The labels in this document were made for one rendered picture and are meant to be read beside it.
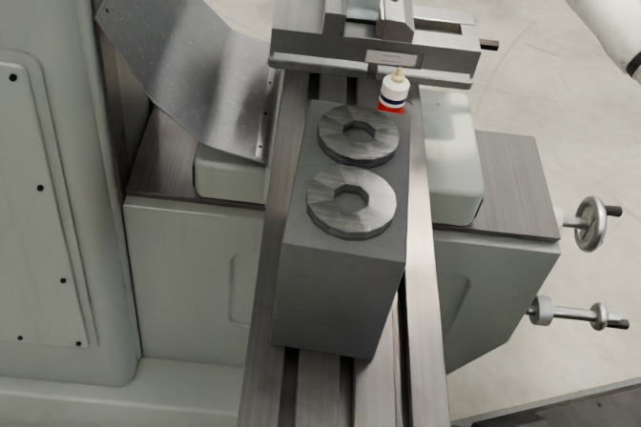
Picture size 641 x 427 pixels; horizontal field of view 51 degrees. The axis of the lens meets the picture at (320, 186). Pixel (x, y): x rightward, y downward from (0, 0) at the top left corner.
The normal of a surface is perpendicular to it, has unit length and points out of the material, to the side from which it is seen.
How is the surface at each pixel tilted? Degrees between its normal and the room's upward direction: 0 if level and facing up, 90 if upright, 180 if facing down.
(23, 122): 88
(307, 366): 0
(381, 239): 0
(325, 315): 90
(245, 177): 90
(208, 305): 90
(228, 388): 0
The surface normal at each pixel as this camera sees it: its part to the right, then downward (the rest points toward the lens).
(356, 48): -0.03, 0.73
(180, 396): 0.11, -0.69
